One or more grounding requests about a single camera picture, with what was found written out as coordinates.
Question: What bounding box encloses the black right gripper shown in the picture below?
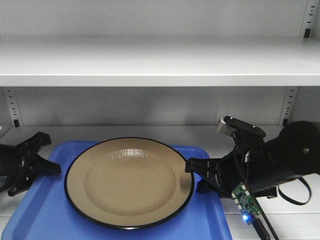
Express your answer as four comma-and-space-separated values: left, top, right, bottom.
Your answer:
184, 132, 278, 199

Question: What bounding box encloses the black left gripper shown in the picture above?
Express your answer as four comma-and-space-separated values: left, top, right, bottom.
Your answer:
0, 132, 62, 197

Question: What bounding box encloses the blue plastic tray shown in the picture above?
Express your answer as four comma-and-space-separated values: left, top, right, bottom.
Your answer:
1, 137, 232, 240

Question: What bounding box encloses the beige plate with black rim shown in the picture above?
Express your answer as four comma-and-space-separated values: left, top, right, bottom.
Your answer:
64, 137, 195, 230

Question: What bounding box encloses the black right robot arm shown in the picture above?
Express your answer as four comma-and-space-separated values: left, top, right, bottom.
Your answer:
185, 116, 320, 198

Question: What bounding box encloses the white cabinet lower shelf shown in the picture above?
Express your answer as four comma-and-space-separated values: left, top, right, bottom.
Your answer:
0, 124, 320, 240

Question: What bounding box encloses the white cabinet shelf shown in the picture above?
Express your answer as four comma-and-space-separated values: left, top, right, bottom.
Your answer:
0, 37, 320, 87
0, 124, 320, 240

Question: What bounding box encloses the white cabinet upper shelf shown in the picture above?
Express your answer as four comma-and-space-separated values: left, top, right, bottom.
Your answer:
0, 37, 320, 87

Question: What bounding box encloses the green circuit board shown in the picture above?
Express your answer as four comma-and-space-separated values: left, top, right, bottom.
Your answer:
231, 182, 262, 225

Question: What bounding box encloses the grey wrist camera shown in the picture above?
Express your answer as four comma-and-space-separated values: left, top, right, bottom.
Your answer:
216, 115, 266, 138

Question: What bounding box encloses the black cable from board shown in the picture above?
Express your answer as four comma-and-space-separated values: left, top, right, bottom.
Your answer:
251, 197, 281, 240

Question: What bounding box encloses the left slotted shelf rail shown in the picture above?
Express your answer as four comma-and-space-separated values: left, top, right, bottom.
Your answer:
3, 86, 24, 128

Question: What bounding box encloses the slotted shelf rail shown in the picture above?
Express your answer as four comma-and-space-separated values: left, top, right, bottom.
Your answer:
3, 86, 24, 128
279, 0, 320, 126

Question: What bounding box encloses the black cable loop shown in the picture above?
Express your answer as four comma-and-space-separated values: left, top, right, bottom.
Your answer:
277, 176, 313, 206

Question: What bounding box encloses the right slotted shelf rail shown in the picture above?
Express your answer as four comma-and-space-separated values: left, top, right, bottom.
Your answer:
279, 0, 320, 126

